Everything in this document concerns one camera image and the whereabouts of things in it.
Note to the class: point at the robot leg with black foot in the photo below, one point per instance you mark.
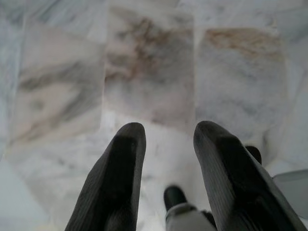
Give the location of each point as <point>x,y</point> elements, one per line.
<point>174,195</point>

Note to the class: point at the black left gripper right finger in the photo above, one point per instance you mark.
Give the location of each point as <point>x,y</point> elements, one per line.
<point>231,178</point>

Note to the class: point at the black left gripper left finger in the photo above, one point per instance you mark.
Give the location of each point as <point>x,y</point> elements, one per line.
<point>115,183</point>

